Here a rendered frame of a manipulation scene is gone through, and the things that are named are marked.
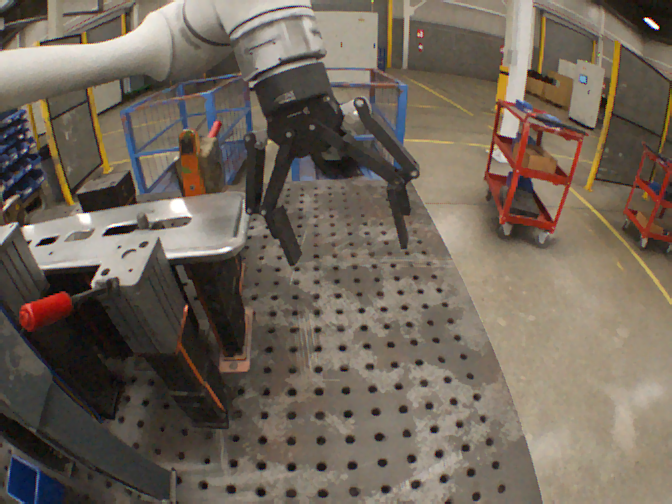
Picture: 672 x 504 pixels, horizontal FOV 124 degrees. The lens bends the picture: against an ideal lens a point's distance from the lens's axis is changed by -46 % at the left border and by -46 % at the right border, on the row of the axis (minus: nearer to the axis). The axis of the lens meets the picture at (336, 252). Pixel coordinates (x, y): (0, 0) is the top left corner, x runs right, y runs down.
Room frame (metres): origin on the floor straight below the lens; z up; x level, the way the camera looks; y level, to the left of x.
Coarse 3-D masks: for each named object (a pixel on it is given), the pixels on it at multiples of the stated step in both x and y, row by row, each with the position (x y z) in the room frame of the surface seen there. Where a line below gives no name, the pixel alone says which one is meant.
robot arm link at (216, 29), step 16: (192, 0) 0.35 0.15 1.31; (208, 0) 0.32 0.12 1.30; (224, 0) 0.31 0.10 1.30; (240, 0) 0.31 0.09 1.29; (256, 0) 0.31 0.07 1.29; (272, 0) 0.31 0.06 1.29; (288, 0) 0.32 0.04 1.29; (304, 0) 0.33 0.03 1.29; (192, 16) 0.36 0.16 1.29; (208, 16) 0.33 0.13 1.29; (224, 16) 0.32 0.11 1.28; (240, 16) 0.31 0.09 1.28; (256, 16) 0.30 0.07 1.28; (208, 32) 0.36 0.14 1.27; (224, 32) 0.35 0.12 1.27
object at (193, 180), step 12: (180, 132) 0.53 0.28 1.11; (192, 132) 0.53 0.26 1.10; (180, 144) 0.52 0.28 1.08; (192, 144) 0.52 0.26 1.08; (180, 156) 0.52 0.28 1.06; (192, 156) 0.52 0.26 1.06; (192, 168) 0.51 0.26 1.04; (192, 180) 0.51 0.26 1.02; (192, 192) 0.50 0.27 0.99; (204, 192) 0.52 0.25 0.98
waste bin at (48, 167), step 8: (48, 144) 2.90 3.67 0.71; (40, 152) 2.55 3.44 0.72; (48, 152) 2.60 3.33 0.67; (40, 160) 2.55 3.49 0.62; (48, 160) 2.59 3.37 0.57; (48, 168) 2.58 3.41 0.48; (48, 176) 2.58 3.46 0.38; (56, 176) 2.62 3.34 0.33; (48, 184) 2.60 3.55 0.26; (56, 184) 2.61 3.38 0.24; (56, 192) 2.60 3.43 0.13; (72, 192) 2.75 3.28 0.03; (56, 200) 2.60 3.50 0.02
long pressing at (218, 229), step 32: (224, 192) 0.49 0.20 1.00; (64, 224) 0.41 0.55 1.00; (96, 224) 0.40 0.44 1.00; (128, 224) 0.39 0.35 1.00; (192, 224) 0.38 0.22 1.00; (224, 224) 0.38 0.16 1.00; (64, 256) 0.30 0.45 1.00; (96, 256) 0.30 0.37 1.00; (192, 256) 0.31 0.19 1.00; (224, 256) 0.31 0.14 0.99
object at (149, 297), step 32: (128, 256) 0.23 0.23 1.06; (160, 256) 0.26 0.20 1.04; (128, 288) 0.19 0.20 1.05; (160, 288) 0.23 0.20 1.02; (128, 320) 0.18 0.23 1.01; (160, 320) 0.20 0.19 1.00; (160, 352) 0.19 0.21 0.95; (192, 352) 0.23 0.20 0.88; (192, 384) 0.20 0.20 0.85; (224, 384) 0.27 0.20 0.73; (192, 416) 0.19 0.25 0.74; (224, 416) 0.21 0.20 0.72
